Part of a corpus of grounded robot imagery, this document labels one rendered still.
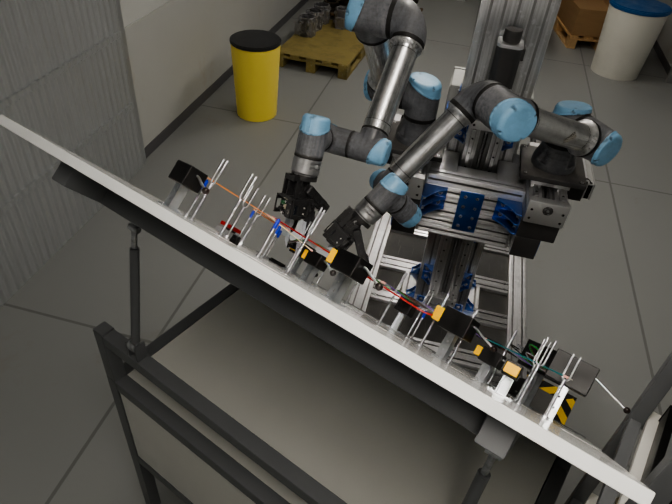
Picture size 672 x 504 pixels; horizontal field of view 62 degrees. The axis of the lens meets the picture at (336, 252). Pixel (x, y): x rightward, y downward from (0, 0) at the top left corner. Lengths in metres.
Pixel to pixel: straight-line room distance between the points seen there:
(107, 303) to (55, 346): 0.33
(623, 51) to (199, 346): 5.48
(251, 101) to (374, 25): 2.96
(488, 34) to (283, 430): 1.45
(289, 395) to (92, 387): 1.33
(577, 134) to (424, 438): 1.00
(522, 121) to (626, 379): 1.83
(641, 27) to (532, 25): 4.36
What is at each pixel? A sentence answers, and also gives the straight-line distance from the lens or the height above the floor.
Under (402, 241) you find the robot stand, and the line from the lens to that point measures 3.16.
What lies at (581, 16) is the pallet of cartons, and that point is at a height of 0.34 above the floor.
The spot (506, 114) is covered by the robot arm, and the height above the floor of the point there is 1.50.
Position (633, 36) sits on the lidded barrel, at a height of 0.45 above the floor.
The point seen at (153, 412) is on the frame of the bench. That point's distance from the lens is 1.68.
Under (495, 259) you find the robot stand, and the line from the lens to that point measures 3.20.
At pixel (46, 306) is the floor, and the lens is 3.23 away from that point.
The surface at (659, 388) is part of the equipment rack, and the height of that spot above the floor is 1.17.
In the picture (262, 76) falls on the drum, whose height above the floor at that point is 0.39.
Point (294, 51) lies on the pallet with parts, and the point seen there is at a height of 0.13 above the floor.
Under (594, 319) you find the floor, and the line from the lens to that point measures 3.41.
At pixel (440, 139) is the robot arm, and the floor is 1.35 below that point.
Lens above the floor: 2.17
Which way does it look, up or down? 40 degrees down
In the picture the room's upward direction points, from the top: 5 degrees clockwise
